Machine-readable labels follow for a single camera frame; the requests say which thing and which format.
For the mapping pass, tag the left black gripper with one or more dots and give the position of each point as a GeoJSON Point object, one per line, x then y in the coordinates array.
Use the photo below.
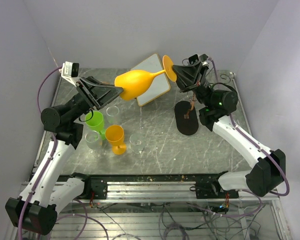
{"type": "Point", "coordinates": [97, 97]}

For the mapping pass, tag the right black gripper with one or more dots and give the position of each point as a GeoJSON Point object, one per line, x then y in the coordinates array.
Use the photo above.
{"type": "Point", "coordinates": [192, 72]}

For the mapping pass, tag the clear wine glass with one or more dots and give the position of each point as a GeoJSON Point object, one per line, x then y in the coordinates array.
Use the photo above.
{"type": "Point", "coordinates": [113, 115]}
{"type": "Point", "coordinates": [94, 142]}

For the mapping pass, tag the green plastic wine glass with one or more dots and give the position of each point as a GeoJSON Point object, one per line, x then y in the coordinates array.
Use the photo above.
{"type": "Point", "coordinates": [96, 122]}

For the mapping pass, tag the orange plastic wine glass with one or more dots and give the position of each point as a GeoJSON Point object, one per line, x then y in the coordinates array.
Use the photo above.
{"type": "Point", "coordinates": [115, 135]}

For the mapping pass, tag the clear wine glass front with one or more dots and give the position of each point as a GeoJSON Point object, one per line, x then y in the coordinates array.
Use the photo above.
{"type": "Point", "coordinates": [94, 142]}

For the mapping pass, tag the clear ribbed glass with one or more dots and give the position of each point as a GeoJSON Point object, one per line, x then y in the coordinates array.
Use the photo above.
{"type": "Point", "coordinates": [137, 142]}

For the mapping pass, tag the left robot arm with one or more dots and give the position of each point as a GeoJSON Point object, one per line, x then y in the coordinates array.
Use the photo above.
{"type": "Point", "coordinates": [38, 205]}

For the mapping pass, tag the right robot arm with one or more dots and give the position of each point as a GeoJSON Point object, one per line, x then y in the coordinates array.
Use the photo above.
{"type": "Point", "coordinates": [267, 172]}

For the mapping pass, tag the black oval rack base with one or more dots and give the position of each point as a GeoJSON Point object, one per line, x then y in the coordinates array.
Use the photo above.
{"type": "Point", "coordinates": [187, 122]}

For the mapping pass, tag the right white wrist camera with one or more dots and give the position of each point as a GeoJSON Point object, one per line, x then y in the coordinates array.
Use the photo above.
{"type": "Point", "coordinates": [207, 64]}

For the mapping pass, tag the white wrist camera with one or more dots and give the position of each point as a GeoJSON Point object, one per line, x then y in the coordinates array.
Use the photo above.
{"type": "Point", "coordinates": [70, 71]}
{"type": "Point", "coordinates": [207, 64]}

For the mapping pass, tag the small whiteboard yellow frame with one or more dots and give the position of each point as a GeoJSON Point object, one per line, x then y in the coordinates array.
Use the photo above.
{"type": "Point", "coordinates": [160, 84]}

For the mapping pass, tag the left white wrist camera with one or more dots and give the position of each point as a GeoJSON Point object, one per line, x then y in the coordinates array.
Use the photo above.
{"type": "Point", "coordinates": [70, 71]}

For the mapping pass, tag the copper wire glass rack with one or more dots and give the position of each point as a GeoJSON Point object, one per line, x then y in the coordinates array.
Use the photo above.
{"type": "Point", "coordinates": [208, 87]}

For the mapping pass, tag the aluminium rail frame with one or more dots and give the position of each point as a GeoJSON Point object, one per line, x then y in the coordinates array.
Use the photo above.
{"type": "Point", "coordinates": [125, 192]}

